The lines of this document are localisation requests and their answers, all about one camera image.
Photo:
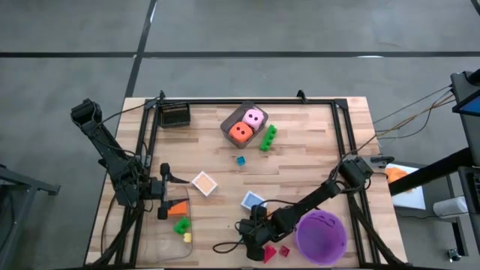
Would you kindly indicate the small red toy brick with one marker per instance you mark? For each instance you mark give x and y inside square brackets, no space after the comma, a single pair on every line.
[284,251]

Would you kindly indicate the clear plastic tub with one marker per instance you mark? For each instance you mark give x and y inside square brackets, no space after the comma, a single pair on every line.
[165,243]

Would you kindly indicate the white sheet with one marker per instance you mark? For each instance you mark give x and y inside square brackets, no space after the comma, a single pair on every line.
[410,197]

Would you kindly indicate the small black device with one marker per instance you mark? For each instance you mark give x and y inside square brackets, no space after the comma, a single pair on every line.
[454,255]

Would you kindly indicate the black diagonal beam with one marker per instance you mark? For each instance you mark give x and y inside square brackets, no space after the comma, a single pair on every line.
[431,173]

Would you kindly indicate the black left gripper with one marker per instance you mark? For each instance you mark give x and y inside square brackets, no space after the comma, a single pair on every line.
[157,189]

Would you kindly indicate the pink foam die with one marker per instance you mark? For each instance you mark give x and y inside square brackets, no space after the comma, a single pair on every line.
[253,119]

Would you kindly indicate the dark grey monitor stand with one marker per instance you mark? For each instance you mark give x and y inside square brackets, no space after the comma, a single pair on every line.
[470,135]

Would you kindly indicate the grey translucent plastic bin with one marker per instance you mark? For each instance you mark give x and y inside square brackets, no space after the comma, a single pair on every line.
[248,105]

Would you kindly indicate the black aluminium rig frame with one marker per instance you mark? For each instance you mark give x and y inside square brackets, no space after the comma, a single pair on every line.
[210,101]

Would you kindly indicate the dark equipment cabinet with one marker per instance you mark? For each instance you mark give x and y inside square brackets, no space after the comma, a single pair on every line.
[473,195]

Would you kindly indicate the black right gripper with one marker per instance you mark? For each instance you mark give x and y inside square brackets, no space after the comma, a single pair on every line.
[258,230]

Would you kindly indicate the long green toy brick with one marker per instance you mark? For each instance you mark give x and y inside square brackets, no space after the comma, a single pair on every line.
[268,138]

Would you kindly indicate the blue screen monitor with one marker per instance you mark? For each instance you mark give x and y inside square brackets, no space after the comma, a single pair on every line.
[471,107]

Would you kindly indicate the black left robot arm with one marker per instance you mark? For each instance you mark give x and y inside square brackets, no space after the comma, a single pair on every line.
[112,157]

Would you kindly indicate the blue playing card box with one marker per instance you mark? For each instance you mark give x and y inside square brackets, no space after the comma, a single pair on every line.
[250,199]

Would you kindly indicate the small teal toy cube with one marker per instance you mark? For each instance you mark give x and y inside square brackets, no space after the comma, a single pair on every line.
[241,161]

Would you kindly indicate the small black slatted basket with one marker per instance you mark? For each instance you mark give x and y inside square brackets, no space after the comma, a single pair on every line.
[175,115]

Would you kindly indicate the grey side table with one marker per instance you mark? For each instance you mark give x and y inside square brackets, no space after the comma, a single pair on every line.
[45,187]

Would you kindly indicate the orange angled toy brick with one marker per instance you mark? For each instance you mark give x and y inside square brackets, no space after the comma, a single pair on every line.
[179,210]

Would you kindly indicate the white paper roll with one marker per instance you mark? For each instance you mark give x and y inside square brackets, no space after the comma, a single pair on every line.
[450,207]

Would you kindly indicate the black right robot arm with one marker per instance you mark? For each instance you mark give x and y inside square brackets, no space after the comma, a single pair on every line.
[311,198]

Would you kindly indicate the small green toy brick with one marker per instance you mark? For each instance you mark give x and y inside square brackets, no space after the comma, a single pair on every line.
[182,226]

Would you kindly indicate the red stepped toy brick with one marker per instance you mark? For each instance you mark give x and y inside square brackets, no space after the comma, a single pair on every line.
[270,254]

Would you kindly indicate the orange foam die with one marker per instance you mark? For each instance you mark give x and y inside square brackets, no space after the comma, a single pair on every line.
[240,132]

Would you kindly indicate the orange crumpled object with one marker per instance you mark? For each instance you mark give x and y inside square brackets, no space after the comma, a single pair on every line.
[396,175]

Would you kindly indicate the small yellow toy brick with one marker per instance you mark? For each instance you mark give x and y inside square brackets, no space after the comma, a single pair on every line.
[187,237]

